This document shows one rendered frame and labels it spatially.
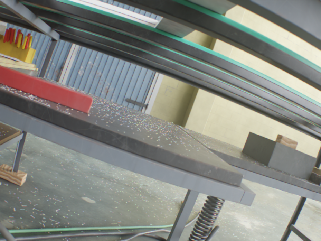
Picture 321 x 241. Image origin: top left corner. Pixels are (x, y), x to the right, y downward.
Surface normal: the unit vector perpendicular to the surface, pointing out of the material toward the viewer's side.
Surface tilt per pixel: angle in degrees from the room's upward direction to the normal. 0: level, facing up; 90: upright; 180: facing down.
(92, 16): 90
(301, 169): 90
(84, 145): 90
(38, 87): 90
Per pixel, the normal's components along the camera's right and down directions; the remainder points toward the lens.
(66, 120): 0.14, 0.12
